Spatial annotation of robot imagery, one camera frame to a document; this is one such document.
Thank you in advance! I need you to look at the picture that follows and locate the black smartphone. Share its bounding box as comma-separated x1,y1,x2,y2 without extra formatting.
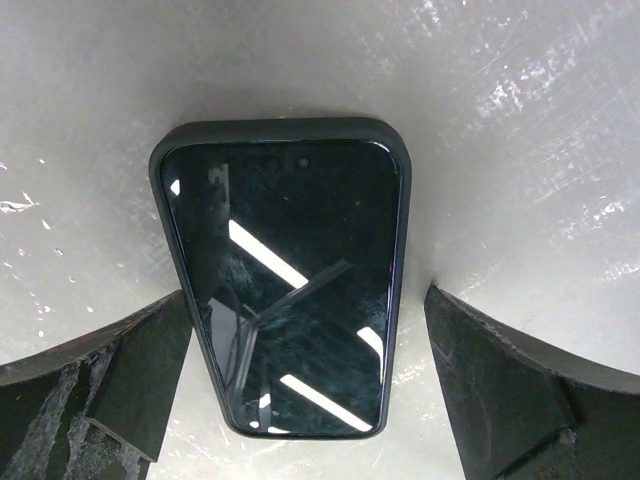
149,117,411,440

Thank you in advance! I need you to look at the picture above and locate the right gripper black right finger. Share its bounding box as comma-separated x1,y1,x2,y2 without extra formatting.
424,285,639,479

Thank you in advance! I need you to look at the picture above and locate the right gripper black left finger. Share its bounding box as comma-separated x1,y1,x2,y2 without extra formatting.
1,291,192,479

